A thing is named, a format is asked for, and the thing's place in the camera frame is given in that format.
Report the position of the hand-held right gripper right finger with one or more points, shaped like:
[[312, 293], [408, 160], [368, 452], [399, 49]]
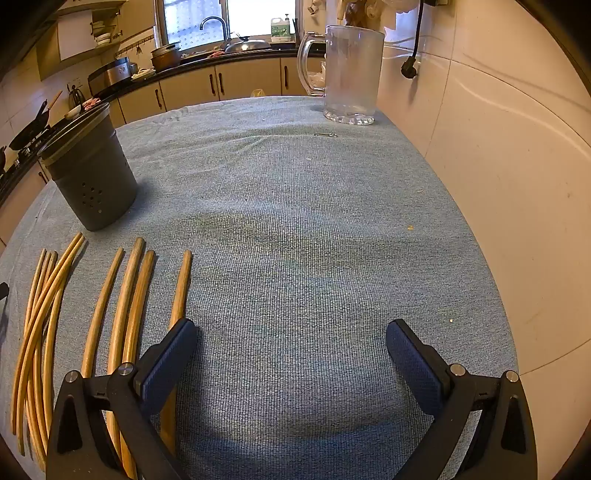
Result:
[[415, 364]]

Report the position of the chrome sink faucet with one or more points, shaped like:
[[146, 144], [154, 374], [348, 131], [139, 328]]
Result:
[[213, 18]]

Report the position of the blue-grey tablecloth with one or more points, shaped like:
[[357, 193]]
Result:
[[300, 230]]

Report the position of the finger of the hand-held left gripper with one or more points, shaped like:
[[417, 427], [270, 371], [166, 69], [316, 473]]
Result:
[[3, 291]]

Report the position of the beige kitchen cabinets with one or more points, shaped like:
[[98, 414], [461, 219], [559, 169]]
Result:
[[76, 41], [184, 90]]

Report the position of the black kettle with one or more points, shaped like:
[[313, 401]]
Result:
[[76, 96]]

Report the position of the hanging plastic bags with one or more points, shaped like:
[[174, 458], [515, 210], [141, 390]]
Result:
[[369, 9]]

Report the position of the pale yellow plastic bag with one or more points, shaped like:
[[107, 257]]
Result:
[[258, 93]]

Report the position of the small metal clip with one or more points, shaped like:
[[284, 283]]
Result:
[[325, 134]]

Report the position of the bundle of wooden chopsticks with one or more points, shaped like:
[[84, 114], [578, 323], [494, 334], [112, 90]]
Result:
[[48, 295]]

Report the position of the beige lower kitchen cabinets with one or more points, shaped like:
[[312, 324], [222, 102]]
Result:
[[184, 90]]

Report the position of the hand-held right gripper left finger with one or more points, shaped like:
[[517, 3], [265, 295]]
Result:
[[168, 364]]

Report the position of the beige upper kitchen cabinets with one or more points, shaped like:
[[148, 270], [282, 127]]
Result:
[[76, 41]]

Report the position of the clear plastic pitcher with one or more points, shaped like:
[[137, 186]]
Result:
[[351, 74]]

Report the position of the dark grey perforated chopstick holder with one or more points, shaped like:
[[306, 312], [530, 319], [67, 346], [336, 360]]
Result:
[[92, 184]]

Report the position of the white bowl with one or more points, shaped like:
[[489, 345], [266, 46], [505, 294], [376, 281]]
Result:
[[74, 112]]

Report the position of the tan wooden chopstick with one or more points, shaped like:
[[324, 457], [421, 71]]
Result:
[[141, 300], [182, 286], [104, 304], [127, 295]]

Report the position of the wall shelf with dishes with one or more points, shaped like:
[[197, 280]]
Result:
[[106, 32]]

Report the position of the brown cooking pot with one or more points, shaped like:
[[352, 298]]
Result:
[[166, 57]]

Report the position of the green detergent bottle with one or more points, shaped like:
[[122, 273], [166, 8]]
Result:
[[281, 30]]

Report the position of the black kitchen countertop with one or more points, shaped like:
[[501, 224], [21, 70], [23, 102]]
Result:
[[138, 84]]

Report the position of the silver rice cooker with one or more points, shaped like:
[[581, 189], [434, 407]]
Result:
[[111, 74]]

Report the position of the steel wok lid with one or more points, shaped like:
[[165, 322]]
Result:
[[247, 45]]

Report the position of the black frying pan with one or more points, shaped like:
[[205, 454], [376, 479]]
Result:
[[27, 134]]

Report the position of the kitchen window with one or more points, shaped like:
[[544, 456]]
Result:
[[249, 18]]

